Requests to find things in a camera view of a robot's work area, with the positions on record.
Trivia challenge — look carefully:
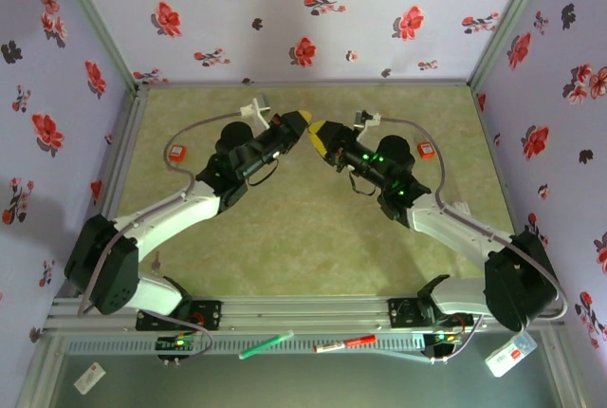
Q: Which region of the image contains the thin black right gripper cable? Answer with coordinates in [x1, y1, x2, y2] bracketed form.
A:
[349, 173, 378, 199]

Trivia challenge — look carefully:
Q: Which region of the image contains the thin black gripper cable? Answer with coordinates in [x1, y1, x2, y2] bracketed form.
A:
[349, 173, 378, 199]
[247, 160, 280, 187]

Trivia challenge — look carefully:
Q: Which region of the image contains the aluminium frame leg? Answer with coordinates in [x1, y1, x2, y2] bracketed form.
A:
[540, 329, 590, 408]
[16, 331, 70, 408]

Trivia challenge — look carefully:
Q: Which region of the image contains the green marker pen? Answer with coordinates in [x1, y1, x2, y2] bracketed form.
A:
[238, 329, 295, 361]

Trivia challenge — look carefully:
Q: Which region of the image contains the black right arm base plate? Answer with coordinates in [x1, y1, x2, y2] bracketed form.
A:
[387, 297, 475, 331]

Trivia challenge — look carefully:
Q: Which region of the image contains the thin black left gripper cable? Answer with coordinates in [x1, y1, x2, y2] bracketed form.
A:
[247, 160, 280, 187]

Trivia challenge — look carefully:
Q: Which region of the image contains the small white red card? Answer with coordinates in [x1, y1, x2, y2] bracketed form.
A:
[73, 362, 106, 395]

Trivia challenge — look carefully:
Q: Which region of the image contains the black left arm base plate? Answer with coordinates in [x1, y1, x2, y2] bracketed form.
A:
[136, 299, 224, 332]

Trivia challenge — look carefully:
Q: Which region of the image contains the aluminium mounting rail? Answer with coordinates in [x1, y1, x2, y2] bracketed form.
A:
[46, 294, 492, 333]

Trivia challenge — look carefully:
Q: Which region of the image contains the grey slotted cable duct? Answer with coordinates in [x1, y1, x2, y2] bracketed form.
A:
[64, 334, 428, 356]

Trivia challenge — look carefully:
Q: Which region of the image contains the red white marker pen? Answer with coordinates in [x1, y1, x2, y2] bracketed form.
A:
[312, 334, 378, 354]

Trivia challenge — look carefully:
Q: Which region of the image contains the aluminium corner post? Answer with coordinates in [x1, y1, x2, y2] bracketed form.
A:
[466, 0, 557, 90]
[49, 0, 143, 91]

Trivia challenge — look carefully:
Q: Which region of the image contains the aluminium side rail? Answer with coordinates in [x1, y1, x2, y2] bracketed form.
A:
[55, 86, 152, 300]

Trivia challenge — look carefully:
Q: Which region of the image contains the white packet with red label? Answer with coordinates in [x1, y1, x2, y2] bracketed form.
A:
[484, 331, 539, 379]

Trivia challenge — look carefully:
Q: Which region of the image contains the aluminium wall rail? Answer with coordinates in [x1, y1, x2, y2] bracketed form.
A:
[137, 78, 475, 90]

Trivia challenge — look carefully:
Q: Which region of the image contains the thin grey base cable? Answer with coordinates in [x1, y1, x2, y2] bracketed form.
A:
[141, 308, 215, 361]
[429, 315, 485, 365]

